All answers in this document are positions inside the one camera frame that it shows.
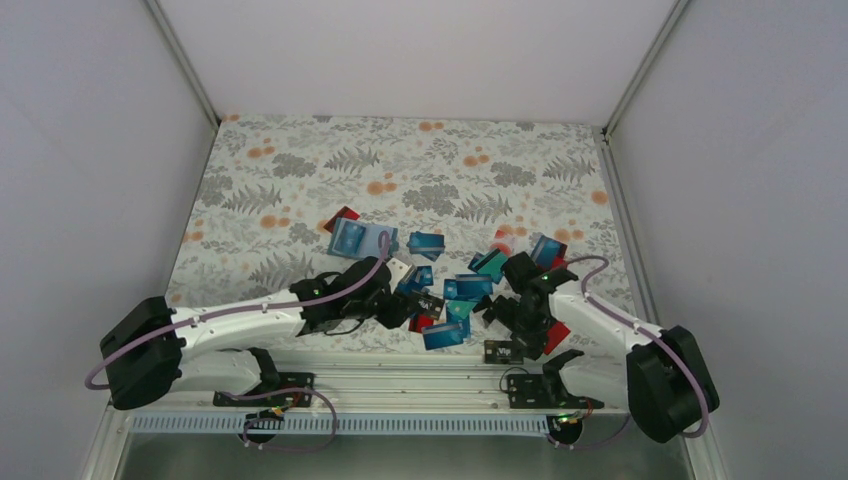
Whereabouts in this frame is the teal leather card holder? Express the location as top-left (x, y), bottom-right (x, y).
top-left (327, 218), bottom-right (398, 260)

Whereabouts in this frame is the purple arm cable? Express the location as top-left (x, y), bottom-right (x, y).
top-left (546, 255), bottom-right (711, 452)
top-left (83, 230), bottom-right (393, 453)

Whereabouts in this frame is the teal green card right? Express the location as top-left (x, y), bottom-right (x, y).
top-left (468, 248), bottom-right (509, 284)

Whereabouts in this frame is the grey cable duct front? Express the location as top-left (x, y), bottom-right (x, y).
top-left (129, 411), bottom-right (548, 437)

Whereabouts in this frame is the red card black stripe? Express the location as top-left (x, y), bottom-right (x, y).
top-left (543, 322), bottom-right (571, 355)

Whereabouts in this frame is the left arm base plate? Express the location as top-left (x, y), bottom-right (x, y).
top-left (212, 372), bottom-right (316, 408)

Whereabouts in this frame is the aluminium rail base front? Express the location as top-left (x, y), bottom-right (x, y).
top-left (110, 349), bottom-right (626, 414)

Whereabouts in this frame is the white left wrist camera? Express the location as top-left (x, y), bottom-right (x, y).
top-left (385, 258), bottom-right (415, 290)

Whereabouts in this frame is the floral patterned table mat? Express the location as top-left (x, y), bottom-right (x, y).
top-left (166, 114), bottom-right (636, 313)

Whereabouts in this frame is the aluminium frame post left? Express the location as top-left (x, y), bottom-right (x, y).
top-left (142, 0), bottom-right (220, 131)

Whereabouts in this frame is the aluminium frame post right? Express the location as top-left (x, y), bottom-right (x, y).
top-left (602, 0), bottom-right (690, 139)

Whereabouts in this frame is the black visa card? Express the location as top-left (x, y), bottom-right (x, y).
top-left (483, 339), bottom-right (524, 365)
top-left (412, 292), bottom-right (445, 320)

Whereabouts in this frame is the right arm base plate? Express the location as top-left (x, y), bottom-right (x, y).
top-left (504, 373), bottom-right (605, 410)

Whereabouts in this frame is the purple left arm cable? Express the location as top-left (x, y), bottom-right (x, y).
top-left (83, 230), bottom-right (393, 453)

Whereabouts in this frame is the aluminium frame post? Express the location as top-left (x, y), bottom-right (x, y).
top-left (142, 0), bottom-right (220, 131)
top-left (602, 0), bottom-right (690, 139)

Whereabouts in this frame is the red card upper left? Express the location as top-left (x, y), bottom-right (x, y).
top-left (322, 206), bottom-right (360, 233)

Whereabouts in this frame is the blue card middle right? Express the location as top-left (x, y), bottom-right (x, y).
top-left (443, 274), bottom-right (494, 301)

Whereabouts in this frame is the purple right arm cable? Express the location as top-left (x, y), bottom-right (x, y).
top-left (546, 255), bottom-right (711, 452)

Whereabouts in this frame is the black visa card right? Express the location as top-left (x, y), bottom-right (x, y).
top-left (483, 339), bottom-right (524, 365)

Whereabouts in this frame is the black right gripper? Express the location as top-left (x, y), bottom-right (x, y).
top-left (483, 295), bottom-right (550, 360)

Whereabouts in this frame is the blue card far right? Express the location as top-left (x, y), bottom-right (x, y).
top-left (530, 236), bottom-right (568, 270)

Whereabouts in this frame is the blue card stack upper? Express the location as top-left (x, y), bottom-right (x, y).
top-left (407, 231), bottom-right (446, 261)

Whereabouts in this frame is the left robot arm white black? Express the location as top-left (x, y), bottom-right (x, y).
top-left (86, 257), bottom-right (413, 411)

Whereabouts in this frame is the black visa card centre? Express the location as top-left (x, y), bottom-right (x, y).
top-left (412, 292), bottom-right (445, 320)

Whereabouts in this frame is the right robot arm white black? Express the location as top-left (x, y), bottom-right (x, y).
top-left (476, 253), bottom-right (720, 449)

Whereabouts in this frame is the teal card centre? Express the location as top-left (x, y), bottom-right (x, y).
top-left (445, 299), bottom-right (477, 325)

